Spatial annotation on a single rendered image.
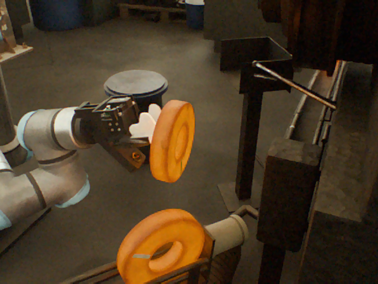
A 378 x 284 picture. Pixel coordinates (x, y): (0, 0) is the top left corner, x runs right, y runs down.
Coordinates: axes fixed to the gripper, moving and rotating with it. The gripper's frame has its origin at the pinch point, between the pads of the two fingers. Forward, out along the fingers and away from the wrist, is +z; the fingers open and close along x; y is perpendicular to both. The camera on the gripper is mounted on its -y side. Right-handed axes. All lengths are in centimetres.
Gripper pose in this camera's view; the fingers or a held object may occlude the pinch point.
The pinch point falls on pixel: (173, 132)
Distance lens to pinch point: 71.3
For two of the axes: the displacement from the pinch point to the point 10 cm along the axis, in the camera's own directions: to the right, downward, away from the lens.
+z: 8.8, -0.3, -4.7
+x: 3.9, -5.1, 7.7
